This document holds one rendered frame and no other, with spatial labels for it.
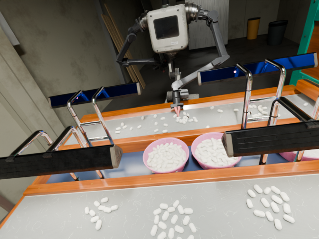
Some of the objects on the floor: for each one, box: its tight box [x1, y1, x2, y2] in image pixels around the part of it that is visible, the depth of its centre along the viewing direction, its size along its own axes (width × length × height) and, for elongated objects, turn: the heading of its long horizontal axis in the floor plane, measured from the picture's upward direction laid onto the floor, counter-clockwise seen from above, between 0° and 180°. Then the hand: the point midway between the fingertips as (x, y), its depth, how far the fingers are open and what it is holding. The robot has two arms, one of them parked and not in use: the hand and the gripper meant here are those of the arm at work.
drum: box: [247, 17, 261, 39], centre depth 574 cm, size 38×38×63 cm
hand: (178, 116), depth 126 cm, fingers closed
